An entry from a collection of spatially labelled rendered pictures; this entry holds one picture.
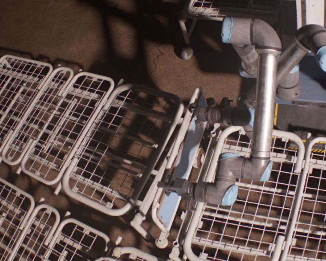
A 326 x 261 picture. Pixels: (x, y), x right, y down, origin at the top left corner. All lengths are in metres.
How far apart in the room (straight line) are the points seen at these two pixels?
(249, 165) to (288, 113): 1.11
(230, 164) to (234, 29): 0.55
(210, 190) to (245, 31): 0.66
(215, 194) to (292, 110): 1.22
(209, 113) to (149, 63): 1.78
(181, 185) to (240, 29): 0.69
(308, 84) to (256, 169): 0.92
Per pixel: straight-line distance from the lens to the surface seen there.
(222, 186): 1.70
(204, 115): 1.96
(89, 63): 3.91
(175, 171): 1.98
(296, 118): 2.74
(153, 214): 1.86
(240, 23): 1.69
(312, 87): 2.46
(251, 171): 1.69
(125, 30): 4.06
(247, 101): 2.02
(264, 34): 1.67
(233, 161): 1.71
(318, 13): 2.20
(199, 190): 1.74
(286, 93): 2.36
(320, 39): 1.71
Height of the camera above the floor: 2.62
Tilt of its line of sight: 55 degrees down
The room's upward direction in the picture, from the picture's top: 24 degrees counter-clockwise
